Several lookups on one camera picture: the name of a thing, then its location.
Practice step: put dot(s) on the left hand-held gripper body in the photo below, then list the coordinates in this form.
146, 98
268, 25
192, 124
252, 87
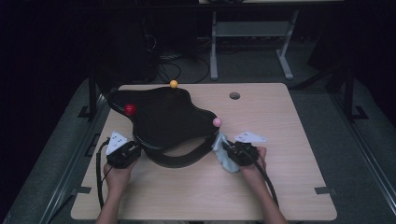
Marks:
120, 155

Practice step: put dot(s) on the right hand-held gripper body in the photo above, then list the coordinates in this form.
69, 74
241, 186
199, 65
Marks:
244, 154

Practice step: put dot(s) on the light blue cloth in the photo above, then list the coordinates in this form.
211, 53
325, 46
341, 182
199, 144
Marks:
225, 158

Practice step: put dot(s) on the black wavy tray stand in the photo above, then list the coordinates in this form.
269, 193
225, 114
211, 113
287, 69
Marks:
168, 118

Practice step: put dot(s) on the person's right hand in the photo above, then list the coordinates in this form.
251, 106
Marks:
257, 171

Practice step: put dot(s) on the person's left hand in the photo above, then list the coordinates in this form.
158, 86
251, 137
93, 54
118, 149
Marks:
118, 179

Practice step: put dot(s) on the grey table grommet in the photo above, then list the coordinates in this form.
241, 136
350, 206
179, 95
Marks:
234, 95

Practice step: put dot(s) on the black tape piece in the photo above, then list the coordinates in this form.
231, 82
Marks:
322, 190
82, 189

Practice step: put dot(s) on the grey metal floor rail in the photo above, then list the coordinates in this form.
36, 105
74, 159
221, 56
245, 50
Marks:
63, 183
367, 157

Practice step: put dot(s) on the black metal stand post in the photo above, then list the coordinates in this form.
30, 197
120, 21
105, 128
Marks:
349, 93
92, 93

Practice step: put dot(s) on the grey metal table frame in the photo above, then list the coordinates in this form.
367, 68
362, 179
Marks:
252, 28

